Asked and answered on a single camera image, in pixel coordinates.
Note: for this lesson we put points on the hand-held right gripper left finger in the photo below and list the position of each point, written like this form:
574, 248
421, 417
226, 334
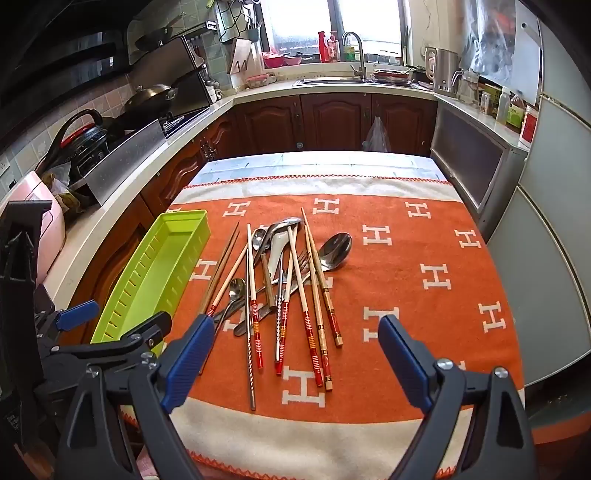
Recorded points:
190, 362

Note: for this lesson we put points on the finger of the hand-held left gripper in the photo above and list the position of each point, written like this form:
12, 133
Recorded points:
129, 344
78, 314

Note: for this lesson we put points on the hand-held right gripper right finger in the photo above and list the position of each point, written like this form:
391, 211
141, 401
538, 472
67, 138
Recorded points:
406, 367

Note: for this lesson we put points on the metal chopstick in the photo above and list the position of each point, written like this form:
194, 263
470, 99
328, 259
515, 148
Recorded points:
251, 369
278, 341

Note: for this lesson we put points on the cream chopstick red end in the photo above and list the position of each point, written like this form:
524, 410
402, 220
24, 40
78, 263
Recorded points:
282, 337
309, 332
255, 323
226, 286

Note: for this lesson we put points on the patterned wooden chopstick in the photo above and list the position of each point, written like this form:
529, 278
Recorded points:
330, 309
323, 350

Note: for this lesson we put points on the green plastic utensil tray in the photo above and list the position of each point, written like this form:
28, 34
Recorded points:
161, 258

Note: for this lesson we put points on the dark brown thin chopstick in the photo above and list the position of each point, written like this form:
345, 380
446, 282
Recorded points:
221, 262
227, 258

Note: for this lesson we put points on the white ceramic soup spoon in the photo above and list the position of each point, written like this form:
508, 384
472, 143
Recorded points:
281, 225

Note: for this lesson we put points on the pink rice cooker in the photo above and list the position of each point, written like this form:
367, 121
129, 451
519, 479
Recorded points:
46, 221

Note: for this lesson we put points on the steel fork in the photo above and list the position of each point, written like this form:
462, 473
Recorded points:
244, 323

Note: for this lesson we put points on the snack bag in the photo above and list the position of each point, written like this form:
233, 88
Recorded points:
64, 198

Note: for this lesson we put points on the small steel spoon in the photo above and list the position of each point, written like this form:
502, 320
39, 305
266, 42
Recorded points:
258, 237
237, 287

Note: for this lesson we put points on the orange patterned blanket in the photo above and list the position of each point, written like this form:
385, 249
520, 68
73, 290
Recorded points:
415, 277

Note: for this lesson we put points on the black pressure cooker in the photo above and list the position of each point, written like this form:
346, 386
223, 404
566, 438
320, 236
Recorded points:
85, 143

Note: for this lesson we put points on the pile of chopsticks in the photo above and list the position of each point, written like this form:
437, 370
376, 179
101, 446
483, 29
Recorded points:
335, 251

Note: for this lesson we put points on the steel splash guard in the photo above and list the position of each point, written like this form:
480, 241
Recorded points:
124, 159

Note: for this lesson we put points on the black range hood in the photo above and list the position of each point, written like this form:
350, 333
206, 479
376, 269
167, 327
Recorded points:
55, 55

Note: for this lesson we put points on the gas stove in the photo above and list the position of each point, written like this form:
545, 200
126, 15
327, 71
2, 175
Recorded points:
178, 122

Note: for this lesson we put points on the grey refrigerator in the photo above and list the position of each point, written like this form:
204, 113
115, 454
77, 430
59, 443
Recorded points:
554, 207

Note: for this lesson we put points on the steel counter cabinet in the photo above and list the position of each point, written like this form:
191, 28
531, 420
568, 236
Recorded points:
466, 157

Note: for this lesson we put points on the light blue tablecloth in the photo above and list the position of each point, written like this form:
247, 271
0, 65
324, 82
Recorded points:
323, 164

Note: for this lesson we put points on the white plastic bag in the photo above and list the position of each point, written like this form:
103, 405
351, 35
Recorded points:
377, 138

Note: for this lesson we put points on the hanging black wok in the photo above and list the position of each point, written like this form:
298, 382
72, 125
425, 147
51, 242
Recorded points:
152, 40

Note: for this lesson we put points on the red label container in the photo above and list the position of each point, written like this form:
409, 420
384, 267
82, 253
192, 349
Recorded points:
530, 127

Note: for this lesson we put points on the green box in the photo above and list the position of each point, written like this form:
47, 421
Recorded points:
515, 113

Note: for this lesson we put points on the clear plastic bottle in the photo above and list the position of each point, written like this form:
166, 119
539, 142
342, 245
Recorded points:
503, 106

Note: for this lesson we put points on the glass jug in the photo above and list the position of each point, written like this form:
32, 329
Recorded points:
466, 87

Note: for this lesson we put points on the pink dish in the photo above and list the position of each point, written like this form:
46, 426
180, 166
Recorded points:
261, 81

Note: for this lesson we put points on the stack of steel dishes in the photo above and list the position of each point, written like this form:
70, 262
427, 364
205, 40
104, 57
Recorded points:
392, 76

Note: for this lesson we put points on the steel sink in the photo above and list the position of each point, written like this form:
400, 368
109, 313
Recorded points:
323, 81

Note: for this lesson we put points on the steel electric kettle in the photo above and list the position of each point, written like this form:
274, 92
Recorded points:
445, 71

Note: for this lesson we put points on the wooden cutting board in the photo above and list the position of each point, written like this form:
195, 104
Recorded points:
240, 55

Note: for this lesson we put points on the red bowl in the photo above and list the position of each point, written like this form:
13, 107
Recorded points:
274, 60

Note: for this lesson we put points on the steel faucet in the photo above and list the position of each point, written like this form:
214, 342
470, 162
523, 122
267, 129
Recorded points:
361, 55

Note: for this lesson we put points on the green bottle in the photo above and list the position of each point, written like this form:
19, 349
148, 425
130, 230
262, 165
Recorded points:
351, 54

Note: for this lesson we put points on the red and white bottle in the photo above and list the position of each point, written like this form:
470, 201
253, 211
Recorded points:
334, 48

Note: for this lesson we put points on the shiny plastic sheet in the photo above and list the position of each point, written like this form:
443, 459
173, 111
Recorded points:
494, 41

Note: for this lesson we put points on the window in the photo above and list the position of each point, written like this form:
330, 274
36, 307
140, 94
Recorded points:
300, 23

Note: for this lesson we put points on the wall socket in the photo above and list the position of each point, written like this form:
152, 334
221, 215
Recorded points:
4, 168

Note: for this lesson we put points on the black wall rack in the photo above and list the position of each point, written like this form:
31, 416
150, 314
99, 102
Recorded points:
226, 25

